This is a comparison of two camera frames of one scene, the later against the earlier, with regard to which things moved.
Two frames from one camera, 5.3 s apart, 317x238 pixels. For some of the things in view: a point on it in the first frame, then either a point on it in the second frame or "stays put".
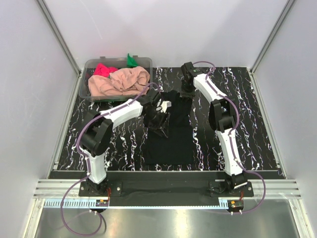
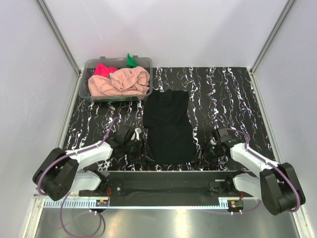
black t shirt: (177, 148) stays put
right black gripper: (183, 94) → (203, 153)
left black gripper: (162, 126) → (141, 154)
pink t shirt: (130, 81) stays put
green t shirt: (131, 62) stays put
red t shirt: (102, 70) stays put
